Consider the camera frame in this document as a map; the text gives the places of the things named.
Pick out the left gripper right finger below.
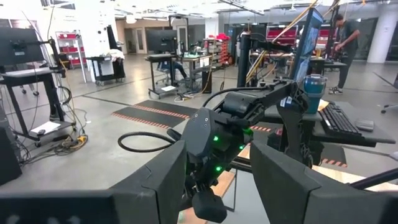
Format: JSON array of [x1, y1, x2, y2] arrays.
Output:
[[250, 141, 323, 224]]

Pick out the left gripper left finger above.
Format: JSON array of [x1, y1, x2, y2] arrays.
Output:
[[108, 139, 188, 224]]

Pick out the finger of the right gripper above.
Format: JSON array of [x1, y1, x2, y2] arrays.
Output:
[[192, 188, 228, 224]]

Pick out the black striped floor mat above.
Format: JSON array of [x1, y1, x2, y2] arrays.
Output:
[[133, 99, 200, 121], [111, 106, 188, 130]]

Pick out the black computer tower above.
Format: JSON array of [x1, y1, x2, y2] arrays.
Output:
[[201, 70, 213, 94]]

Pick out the person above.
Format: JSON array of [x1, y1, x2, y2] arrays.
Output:
[[328, 14, 361, 96], [157, 60, 188, 82]]

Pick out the black office desk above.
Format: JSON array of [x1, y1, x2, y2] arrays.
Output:
[[145, 53, 215, 100]]

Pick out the black keyboard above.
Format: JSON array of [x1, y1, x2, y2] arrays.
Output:
[[318, 101, 363, 138]]

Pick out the teal tumbler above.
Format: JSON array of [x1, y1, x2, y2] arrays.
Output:
[[303, 73, 328, 114]]

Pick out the black desk monitor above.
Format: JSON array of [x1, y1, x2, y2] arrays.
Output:
[[146, 29, 178, 54]]

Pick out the grey computer mouse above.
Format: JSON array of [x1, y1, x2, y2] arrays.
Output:
[[354, 119, 375, 132]]

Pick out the dark grey desk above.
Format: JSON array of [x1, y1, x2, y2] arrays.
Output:
[[264, 99, 396, 149]]

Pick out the black rolling cart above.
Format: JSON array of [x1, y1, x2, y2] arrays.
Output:
[[86, 49, 126, 87]]

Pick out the white cloth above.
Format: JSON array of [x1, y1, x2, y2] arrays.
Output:
[[105, 49, 125, 62]]

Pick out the white paper sheet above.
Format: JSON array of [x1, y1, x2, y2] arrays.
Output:
[[30, 121, 62, 135]]

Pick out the computer monitor blue screen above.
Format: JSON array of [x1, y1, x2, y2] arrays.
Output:
[[292, 7, 324, 85]]

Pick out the white column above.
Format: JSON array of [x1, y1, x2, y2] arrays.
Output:
[[74, 0, 116, 58], [375, 12, 398, 65]]

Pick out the rack with red bins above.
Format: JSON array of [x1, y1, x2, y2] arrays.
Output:
[[55, 30, 87, 83]]

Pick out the large black box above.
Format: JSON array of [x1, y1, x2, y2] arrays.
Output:
[[0, 107, 23, 187]]

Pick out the black rolling monitor stand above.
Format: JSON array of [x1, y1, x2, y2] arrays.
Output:
[[0, 27, 90, 149]]

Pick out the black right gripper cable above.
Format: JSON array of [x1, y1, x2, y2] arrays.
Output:
[[117, 131, 185, 154]]

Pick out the yellow cable coil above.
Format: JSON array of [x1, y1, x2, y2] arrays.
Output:
[[60, 134, 89, 151]]

